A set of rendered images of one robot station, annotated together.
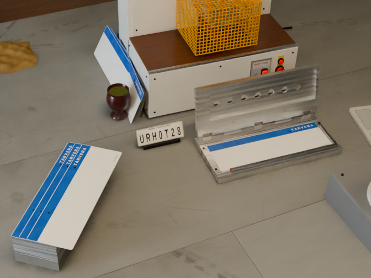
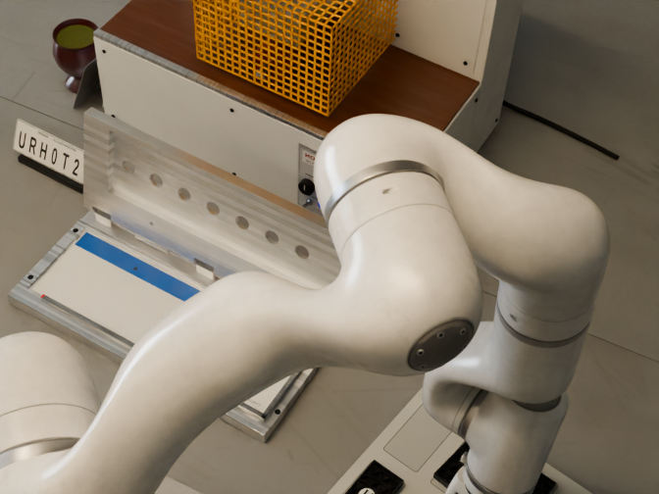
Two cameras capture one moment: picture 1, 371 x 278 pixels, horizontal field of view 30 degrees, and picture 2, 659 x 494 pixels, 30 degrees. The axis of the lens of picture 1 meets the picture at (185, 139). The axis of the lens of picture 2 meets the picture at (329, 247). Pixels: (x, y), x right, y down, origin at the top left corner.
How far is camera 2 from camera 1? 1.73 m
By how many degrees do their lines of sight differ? 36
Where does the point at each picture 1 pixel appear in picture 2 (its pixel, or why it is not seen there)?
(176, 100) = (152, 121)
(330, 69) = not seen: hidden behind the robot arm
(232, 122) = (152, 224)
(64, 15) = not seen: outside the picture
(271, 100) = (240, 239)
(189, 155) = (55, 225)
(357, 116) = (413, 411)
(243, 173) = (54, 321)
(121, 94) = (75, 44)
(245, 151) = (118, 292)
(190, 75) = (172, 88)
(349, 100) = not seen: hidden behind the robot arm
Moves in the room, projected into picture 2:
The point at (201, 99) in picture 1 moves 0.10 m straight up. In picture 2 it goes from (92, 137) to (83, 86)
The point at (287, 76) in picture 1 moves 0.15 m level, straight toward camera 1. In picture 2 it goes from (281, 216) to (179, 253)
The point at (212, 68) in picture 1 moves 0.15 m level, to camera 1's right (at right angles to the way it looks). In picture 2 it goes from (216, 103) to (274, 164)
